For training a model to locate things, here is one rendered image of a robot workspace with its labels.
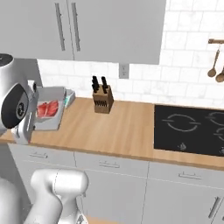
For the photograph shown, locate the teal vegetable container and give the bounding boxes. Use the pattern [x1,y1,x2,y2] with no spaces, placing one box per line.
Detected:
[63,88,76,109]

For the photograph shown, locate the grey drawer front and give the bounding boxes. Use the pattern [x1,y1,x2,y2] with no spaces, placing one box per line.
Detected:
[147,161,224,191]
[8,143,77,169]
[73,150,151,179]

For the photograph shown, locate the grey wall socket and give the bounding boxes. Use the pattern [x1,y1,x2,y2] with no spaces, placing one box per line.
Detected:
[118,63,130,80]

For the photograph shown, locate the grey upper cupboard door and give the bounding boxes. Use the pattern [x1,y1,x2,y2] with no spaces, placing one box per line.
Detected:
[66,0,167,66]
[0,0,74,61]

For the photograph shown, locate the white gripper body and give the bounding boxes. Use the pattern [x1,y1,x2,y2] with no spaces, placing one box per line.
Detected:
[11,115,39,145]

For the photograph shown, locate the wooden hanging spoon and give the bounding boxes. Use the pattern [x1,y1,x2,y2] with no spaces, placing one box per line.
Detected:
[206,47,221,79]
[214,66,224,84]

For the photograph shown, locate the wooden knife block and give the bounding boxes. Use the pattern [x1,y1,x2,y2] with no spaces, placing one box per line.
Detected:
[92,85,115,115]

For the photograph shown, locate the grey drawer handle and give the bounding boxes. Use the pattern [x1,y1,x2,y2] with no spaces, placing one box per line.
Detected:
[98,159,121,170]
[178,171,203,181]
[28,150,49,160]

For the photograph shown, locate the wooden wall rail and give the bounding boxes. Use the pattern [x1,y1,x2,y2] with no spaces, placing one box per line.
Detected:
[207,38,224,45]

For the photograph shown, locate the grey lower door handle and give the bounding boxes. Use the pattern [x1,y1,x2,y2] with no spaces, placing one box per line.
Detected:
[207,196,222,220]

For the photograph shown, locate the grey bar door handle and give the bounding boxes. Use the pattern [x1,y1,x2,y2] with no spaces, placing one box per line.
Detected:
[71,2,82,53]
[54,2,67,52]

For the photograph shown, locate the black handled knife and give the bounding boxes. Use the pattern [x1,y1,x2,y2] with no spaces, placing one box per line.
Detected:
[101,75,109,95]
[91,75,100,94]

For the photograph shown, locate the white container with steak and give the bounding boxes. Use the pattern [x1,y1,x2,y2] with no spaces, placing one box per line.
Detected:
[36,86,67,131]

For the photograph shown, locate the black hob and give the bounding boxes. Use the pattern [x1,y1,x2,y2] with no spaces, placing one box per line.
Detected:
[153,103,224,158]

